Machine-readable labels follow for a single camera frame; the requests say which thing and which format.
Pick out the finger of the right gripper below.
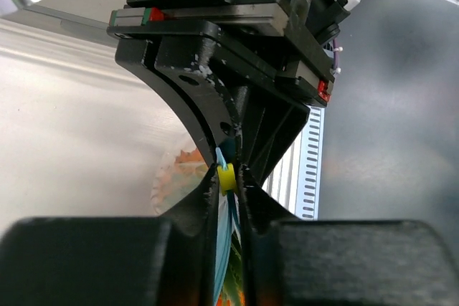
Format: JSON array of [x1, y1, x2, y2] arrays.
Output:
[[237, 86, 309, 184]]

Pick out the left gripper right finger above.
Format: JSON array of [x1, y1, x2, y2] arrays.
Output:
[[238, 166, 458, 305]]

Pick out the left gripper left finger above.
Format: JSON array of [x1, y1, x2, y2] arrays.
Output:
[[1, 167, 219, 305]]

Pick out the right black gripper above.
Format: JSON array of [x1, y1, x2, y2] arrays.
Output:
[[107, 0, 349, 164]]

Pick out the clear zip top bag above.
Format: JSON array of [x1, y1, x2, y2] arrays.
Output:
[[150, 146, 248, 306]]

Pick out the toy pineapple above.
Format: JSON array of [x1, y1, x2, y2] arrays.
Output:
[[152, 150, 247, 306]]

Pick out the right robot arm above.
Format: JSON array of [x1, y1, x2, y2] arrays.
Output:
[[107, 0, 361, 183]]

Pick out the slotted cable duct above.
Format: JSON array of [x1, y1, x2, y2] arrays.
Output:
[[263, 107, 325, 220]]

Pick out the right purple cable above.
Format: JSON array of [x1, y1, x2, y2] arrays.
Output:
[[331, 39, 344, 76]]

